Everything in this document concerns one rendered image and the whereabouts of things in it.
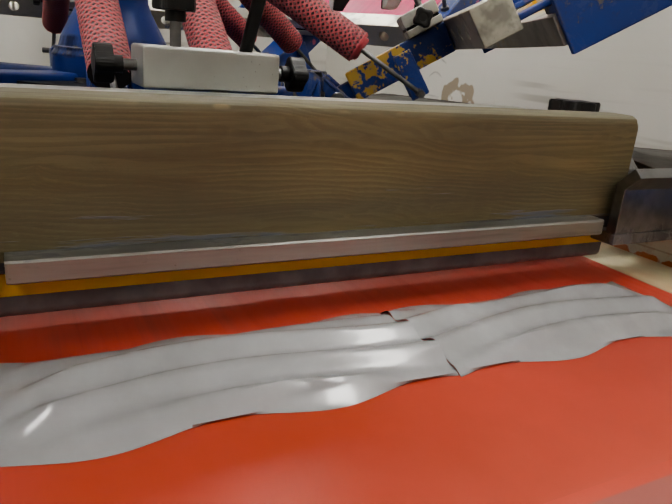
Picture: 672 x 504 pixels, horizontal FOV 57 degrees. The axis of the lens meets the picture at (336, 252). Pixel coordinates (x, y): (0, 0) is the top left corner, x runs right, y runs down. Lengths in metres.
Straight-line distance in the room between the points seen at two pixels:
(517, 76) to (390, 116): 2.87
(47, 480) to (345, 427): 0.10
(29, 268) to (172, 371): 0.07
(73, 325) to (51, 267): 0.04
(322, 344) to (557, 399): 0.10
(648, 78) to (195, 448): 2.58
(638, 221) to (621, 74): 2.35
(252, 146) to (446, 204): 0.12
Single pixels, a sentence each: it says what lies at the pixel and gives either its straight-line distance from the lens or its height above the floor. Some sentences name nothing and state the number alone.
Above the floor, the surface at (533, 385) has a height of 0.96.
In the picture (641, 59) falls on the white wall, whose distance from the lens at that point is 2.75.
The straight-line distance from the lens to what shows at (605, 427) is 0.27.
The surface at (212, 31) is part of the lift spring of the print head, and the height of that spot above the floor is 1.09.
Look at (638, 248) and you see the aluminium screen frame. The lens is 0.53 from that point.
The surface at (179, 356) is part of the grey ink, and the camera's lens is 0.27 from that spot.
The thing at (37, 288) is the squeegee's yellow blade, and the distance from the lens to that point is 0.31.
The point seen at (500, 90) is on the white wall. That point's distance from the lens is 3.28.
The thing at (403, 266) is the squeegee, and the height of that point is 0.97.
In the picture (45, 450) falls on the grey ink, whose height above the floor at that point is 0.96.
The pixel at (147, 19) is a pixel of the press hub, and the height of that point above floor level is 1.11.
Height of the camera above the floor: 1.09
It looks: 18 degrees down
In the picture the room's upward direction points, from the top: 5 degrees clockwise
